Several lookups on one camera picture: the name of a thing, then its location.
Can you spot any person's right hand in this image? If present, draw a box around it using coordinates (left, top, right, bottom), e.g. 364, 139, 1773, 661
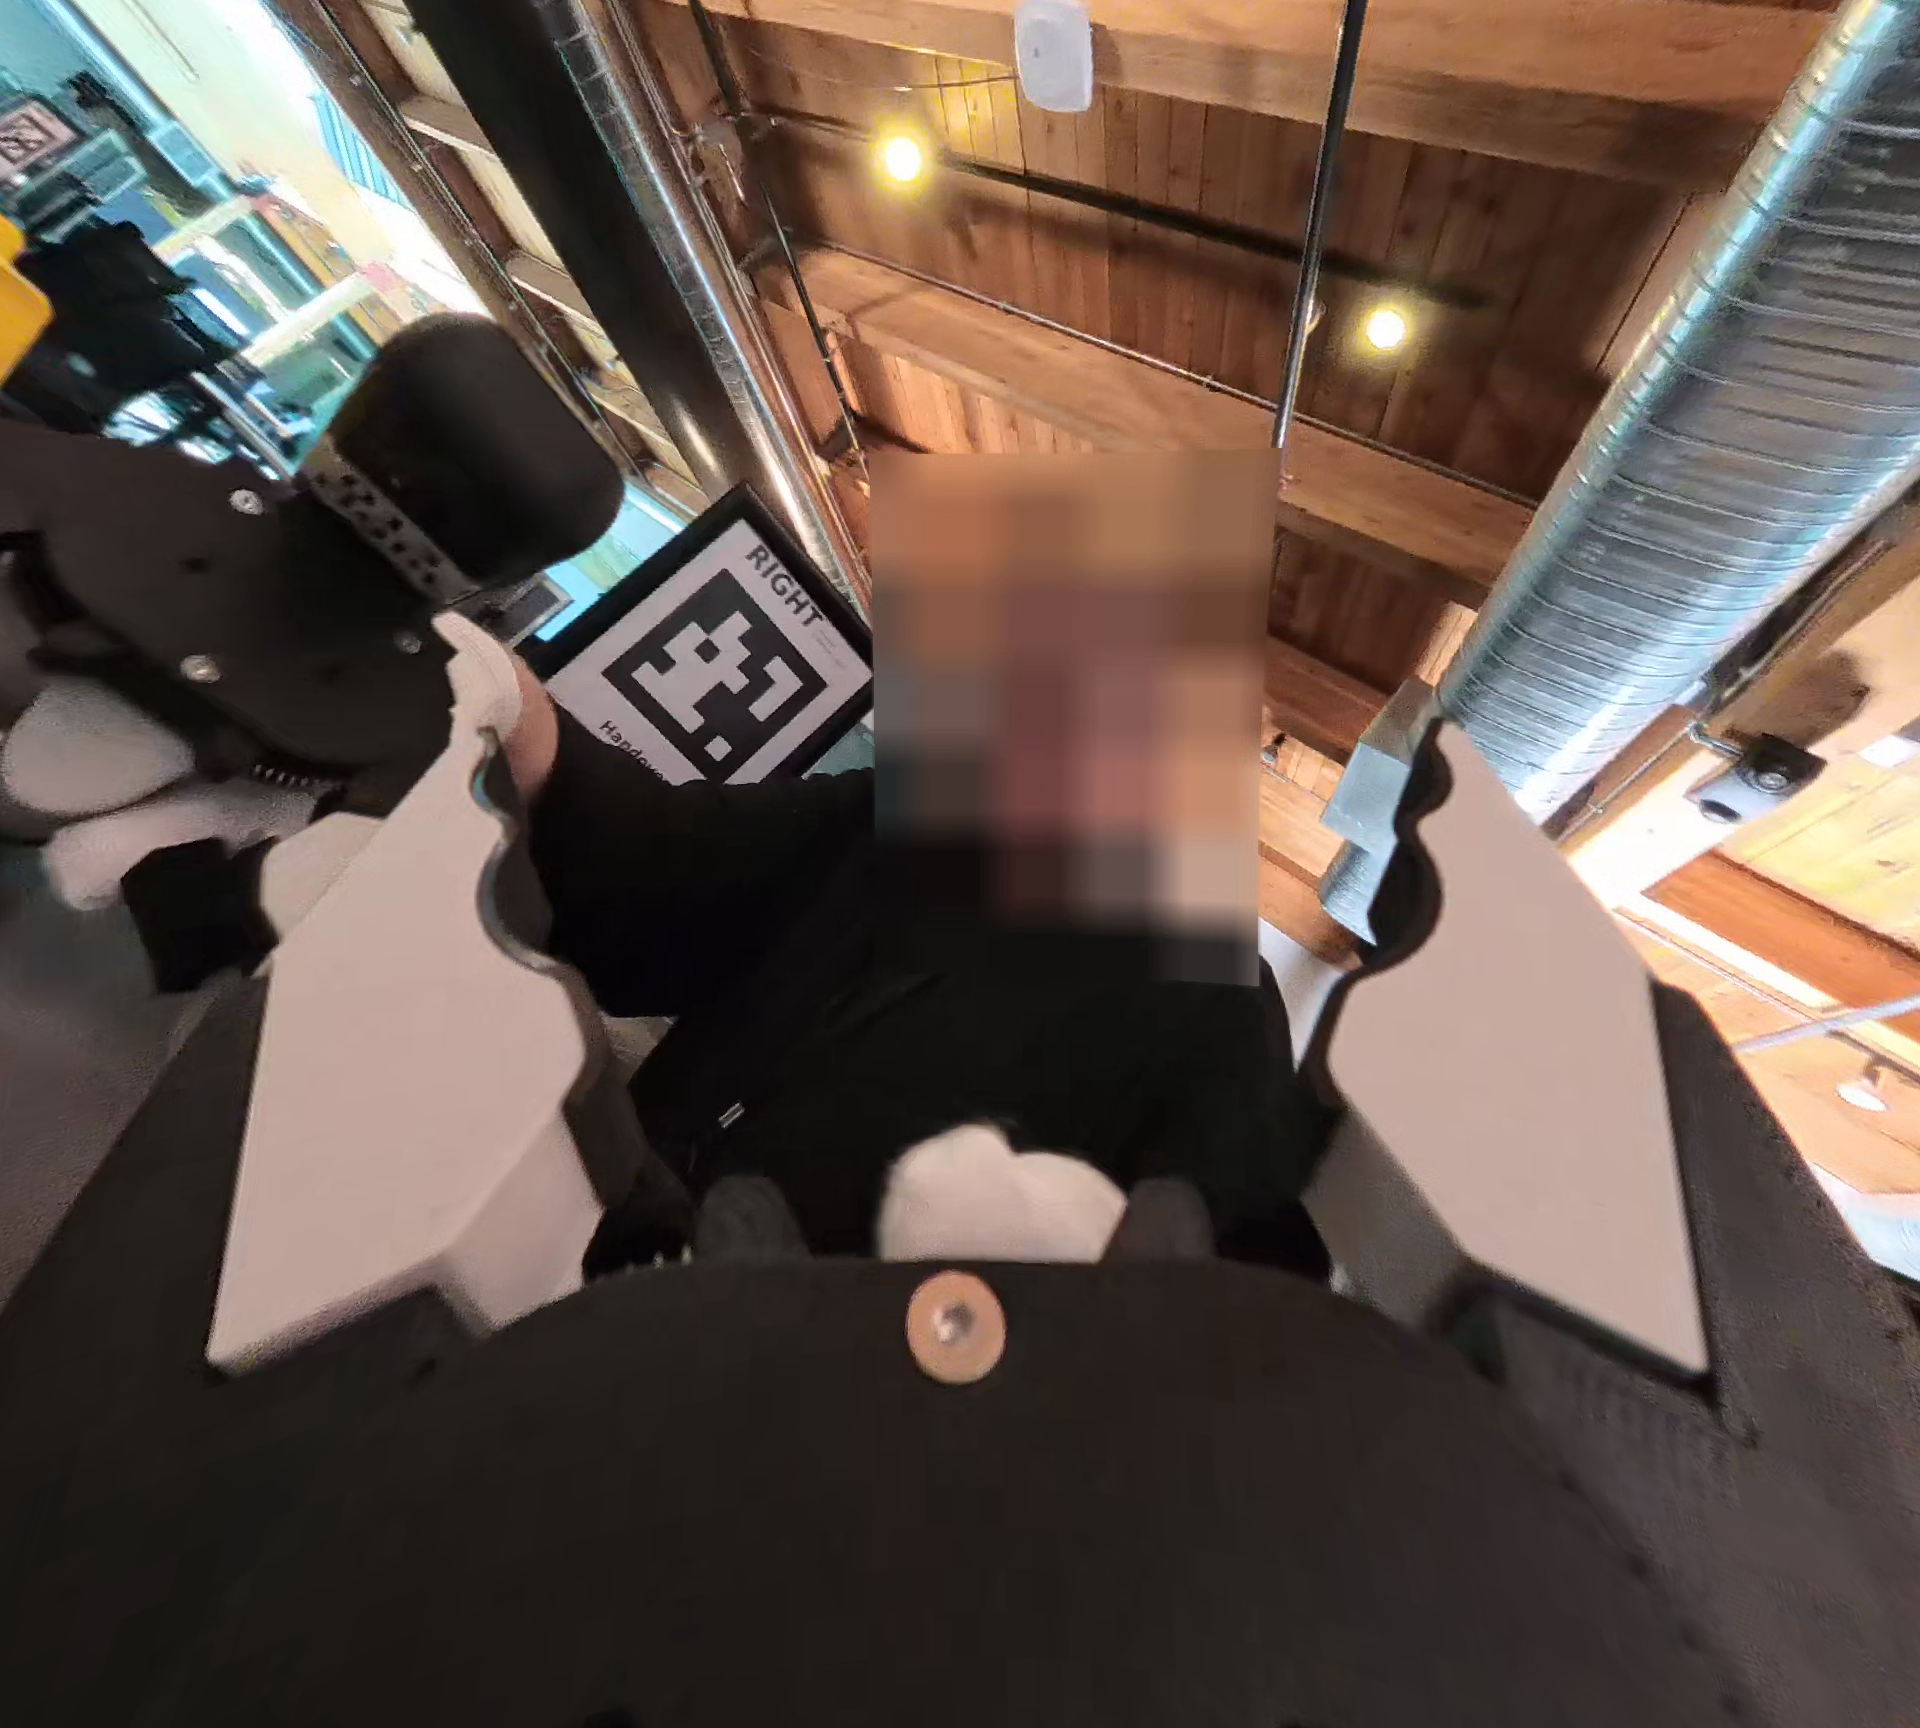
0, 675, 270, 916

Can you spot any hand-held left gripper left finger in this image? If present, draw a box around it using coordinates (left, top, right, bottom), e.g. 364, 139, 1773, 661
203, 727, 612, 1374

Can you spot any black ceiling camera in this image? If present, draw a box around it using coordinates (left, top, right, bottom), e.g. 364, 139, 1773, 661
1684, 727, 1830, 827

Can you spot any wooden ceiling beam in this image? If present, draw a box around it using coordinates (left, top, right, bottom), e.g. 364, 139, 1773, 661
756, 246, 1535, 599
622, 0, 1835, 192

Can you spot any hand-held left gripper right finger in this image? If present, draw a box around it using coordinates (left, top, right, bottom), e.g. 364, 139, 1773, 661
1296, 722, 1715, 1380

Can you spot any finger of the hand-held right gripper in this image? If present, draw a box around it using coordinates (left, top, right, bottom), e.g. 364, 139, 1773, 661
257, 810, 390, 973

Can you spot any dark ceiling rod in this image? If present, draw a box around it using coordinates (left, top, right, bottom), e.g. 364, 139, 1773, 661
1272, 0, 1408, 457

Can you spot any long spiral ceiling duct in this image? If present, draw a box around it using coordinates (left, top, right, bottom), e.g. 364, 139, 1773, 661
434, 0, 876, 609

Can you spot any white ceiling sensor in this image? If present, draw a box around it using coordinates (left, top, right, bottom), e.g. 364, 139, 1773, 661
1011, 0, 1100, 115

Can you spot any person's left hand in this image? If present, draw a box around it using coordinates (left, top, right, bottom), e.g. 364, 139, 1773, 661
876, 1122, 1131, 1263

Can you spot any large silver spiral duct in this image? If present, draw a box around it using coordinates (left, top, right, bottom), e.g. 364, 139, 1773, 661
1315, 0, 1920, 947

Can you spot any black framed marker poster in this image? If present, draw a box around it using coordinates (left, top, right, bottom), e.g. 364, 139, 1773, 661
524, 482, 879, 797

